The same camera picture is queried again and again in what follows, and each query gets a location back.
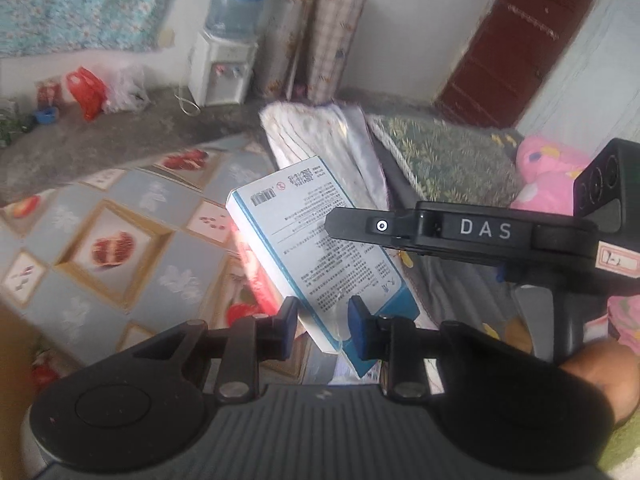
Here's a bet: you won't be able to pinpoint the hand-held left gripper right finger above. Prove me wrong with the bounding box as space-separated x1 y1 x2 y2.
347 295 506 403

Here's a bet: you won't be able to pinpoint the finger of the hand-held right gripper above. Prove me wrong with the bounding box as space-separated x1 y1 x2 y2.
324 207 419 253

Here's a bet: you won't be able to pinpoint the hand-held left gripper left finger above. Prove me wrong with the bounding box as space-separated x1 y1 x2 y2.
132 296 301 403

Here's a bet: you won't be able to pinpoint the blue white printed box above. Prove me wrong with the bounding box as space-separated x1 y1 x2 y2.
225 156 421 378

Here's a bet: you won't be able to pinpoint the person's right hand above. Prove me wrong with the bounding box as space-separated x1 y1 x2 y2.
557 340 635 426

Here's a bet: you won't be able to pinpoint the green patterned pillow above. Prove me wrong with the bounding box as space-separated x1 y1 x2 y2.
367 114 523 208

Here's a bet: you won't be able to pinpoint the pink plush pillow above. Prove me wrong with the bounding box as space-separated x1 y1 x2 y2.
510 135 596 213

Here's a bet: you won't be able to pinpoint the white quilted mattress pad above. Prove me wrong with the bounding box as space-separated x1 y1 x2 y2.
259 101 390 211

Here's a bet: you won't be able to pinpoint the checked rolled mat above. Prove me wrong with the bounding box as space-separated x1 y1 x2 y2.
300 0 368 103

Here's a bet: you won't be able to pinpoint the brown wooden door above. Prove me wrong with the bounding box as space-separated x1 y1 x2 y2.
435 0 608 128

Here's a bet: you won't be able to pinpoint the grey floral rolled mat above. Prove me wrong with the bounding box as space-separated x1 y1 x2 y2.
252 0 321 98

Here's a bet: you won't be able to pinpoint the blue water jug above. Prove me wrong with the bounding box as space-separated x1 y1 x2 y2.
205 0 271 43

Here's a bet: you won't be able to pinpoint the clear white plastic bag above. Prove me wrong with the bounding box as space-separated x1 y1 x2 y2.
102 65 151 113

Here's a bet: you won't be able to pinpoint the red plastic bag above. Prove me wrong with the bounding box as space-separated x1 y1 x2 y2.
65 66 108 121

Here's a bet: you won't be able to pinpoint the red packet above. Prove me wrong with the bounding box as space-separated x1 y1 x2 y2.
35 80 63 108

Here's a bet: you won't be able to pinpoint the green bottles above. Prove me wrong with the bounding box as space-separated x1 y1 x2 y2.
0 105 31 148

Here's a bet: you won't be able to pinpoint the white dispenser cable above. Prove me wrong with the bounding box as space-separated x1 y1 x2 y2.
175 80 201 116

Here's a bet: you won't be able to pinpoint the teal floral wall cloth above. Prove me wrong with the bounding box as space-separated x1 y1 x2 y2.
0 0 201 58

